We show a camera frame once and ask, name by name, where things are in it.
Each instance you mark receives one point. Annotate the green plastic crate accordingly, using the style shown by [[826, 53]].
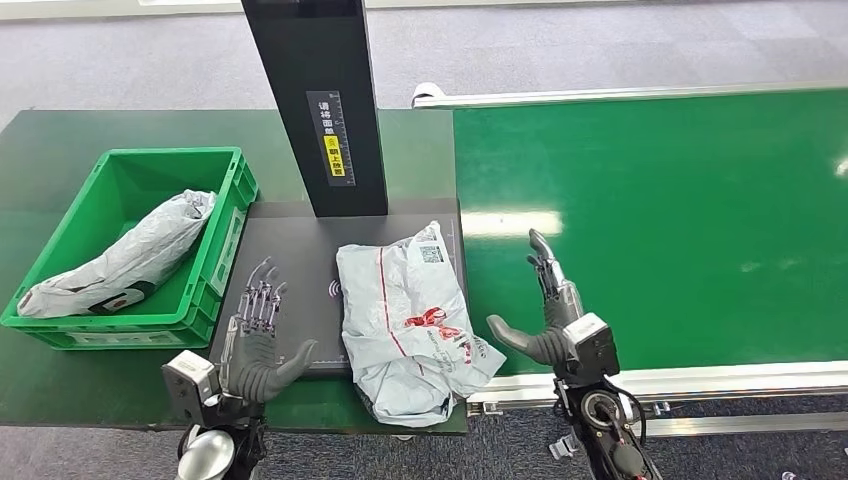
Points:
[[172, 162]]

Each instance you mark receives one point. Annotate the ruler label with yellow sticker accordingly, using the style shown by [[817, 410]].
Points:
[[334, 156]]

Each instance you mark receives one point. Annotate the black scanner base plate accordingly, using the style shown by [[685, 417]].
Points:
[[298, 245]]

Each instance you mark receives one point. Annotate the grey package with red print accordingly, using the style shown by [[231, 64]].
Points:
[[397, 298]]

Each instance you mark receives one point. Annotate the grey package with black print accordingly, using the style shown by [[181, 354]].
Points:
[[132, 258]]

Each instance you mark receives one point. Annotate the dark green table mat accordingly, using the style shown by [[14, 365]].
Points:
[[66, 397]]

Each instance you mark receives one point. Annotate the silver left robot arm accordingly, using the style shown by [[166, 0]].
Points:
[[205, 457]]

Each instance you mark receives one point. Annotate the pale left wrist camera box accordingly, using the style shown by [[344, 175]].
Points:
[[189, 384]]

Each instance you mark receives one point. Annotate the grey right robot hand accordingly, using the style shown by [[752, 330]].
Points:
[[563, 311]]

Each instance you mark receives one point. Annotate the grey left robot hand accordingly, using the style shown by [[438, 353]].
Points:
[[252, 371]]

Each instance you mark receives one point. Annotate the aluminium conveyor frame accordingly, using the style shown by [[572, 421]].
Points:
[[696, 378]]

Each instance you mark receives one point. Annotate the green conveyor belt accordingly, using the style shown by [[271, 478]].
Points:
[[729, 199]]

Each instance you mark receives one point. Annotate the black scanner column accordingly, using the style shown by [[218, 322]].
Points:
[[291, 66]]

